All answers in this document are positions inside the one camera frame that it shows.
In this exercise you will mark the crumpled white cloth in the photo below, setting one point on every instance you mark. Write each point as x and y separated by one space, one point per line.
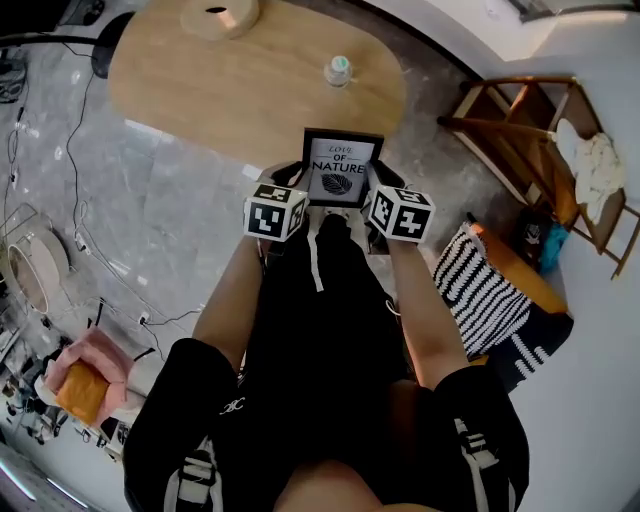
595 170

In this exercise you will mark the orange seat cushion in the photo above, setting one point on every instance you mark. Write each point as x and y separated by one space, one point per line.
530 280

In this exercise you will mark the black cushion white pattern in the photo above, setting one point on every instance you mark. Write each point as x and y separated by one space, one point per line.
545 330

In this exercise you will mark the person's right forearm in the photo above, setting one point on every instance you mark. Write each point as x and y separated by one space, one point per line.
425 325

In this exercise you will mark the person's left forearm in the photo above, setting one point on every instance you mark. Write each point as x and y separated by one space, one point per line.
225 310

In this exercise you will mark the person's black shirt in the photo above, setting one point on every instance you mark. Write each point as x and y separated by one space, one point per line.
200 390

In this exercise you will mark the round wooden holder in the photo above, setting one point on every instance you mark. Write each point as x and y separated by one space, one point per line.
237 24

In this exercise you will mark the clear plastic water bottle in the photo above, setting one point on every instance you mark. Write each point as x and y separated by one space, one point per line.
339 72

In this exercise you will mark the pink armchair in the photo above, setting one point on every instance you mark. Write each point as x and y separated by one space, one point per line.
100 350

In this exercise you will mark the teal cloth item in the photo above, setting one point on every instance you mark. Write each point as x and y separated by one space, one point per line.
552 247

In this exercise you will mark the wooden shelf trolley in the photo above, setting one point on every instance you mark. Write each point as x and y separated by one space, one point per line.
537 105

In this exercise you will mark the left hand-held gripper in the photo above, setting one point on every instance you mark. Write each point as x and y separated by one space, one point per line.
272 215

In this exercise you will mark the round metal-framed side table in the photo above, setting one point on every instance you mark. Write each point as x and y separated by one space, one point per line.
37 265

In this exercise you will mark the black bag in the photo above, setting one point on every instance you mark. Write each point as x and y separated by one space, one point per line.
530 232

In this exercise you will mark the oval wooden table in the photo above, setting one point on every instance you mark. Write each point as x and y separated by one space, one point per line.
225 100

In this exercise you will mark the black white striped cushion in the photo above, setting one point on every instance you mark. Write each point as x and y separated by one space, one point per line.
480 295

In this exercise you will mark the black framed nature picture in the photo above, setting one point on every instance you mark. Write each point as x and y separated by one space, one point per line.
342 167

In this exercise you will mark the person's black trousers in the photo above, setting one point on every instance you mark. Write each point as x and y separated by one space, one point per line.
325 325

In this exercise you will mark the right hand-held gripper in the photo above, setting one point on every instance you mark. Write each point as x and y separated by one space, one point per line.
402 217

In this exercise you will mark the black power strip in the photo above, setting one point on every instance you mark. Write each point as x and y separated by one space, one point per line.
85 10

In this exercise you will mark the black standing fan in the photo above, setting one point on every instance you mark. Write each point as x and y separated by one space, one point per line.
107 50

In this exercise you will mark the person's white shoe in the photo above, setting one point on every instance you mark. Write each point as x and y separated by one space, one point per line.
336 212

